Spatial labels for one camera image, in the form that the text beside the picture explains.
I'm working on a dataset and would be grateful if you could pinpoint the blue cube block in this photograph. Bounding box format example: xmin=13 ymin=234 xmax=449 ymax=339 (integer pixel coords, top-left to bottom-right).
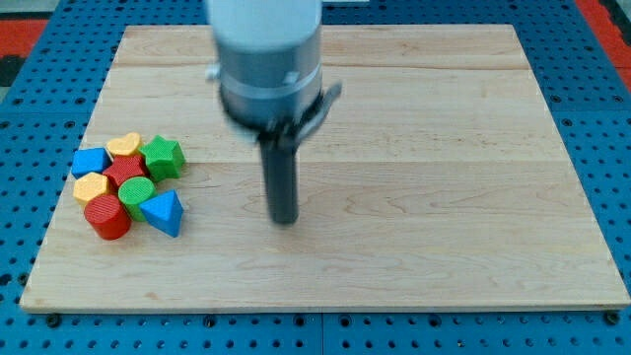
xmin=71 ymin=147 xmax=111 ymax=178

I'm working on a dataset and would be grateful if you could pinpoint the blue triangle block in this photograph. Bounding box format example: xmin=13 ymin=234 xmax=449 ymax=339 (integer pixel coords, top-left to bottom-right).
xmin=139 ymin=189 xmax=183 ymax=238

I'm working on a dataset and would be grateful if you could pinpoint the green circle block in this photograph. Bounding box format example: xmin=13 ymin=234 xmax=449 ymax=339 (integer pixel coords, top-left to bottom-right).
xmin=117 ymin=177 xmax=157 ymax=222

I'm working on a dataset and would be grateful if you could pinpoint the red cylinder block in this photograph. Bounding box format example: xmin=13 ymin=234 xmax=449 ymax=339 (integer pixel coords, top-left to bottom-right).
xmin=84 ymin=194 xmax=131 ymax=241

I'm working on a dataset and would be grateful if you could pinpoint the yellow heart block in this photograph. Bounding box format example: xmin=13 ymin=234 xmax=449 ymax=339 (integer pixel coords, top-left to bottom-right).
xmin=105 ymin=132 xmax=143 ymax=157

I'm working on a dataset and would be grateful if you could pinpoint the red pentagon block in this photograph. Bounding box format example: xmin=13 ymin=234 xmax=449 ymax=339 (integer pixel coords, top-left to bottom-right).
xmin=103 ymin=155 xmax=149 ymax=189

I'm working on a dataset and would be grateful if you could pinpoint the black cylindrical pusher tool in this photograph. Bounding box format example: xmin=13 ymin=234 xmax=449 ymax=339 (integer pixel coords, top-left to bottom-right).
xmin=258 ymin=134 xmax=299 ymax=225

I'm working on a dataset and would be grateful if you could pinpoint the yellow hexagon block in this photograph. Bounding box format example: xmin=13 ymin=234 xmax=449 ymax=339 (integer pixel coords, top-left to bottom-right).
xmin=73 ymin=173 xmax=115 ymax=208

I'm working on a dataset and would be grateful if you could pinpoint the green star block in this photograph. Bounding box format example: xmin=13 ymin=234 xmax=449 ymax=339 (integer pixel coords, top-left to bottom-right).
xmin=139 ymin=135 xmax=185 ymax=182

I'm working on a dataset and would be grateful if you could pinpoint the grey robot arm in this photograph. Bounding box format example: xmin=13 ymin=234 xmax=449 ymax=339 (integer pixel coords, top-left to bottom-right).
xmin=205 ymin=0 xmax=342 ymax=147

